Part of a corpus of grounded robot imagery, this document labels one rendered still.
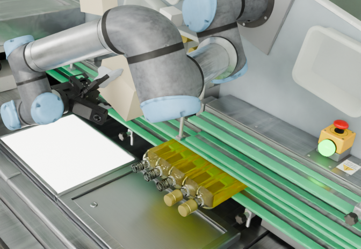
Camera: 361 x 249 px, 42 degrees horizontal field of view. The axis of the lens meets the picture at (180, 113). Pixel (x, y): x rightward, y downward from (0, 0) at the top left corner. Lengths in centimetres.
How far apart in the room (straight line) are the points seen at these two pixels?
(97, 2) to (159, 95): 110
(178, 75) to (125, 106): 53
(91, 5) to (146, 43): 112
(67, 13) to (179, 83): 128
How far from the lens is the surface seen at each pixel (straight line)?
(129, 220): 144
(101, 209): 148
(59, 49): 105
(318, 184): 127
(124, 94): 138
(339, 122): 133
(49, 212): 148
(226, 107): 149
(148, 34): 87
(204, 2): 125
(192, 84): 91
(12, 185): 161
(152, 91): 88
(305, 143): 138
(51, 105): 116
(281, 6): 137
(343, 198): 125
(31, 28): 204
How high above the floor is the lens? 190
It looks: 40 degrees down
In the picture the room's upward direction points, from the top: 112 degrees counter-clockwise
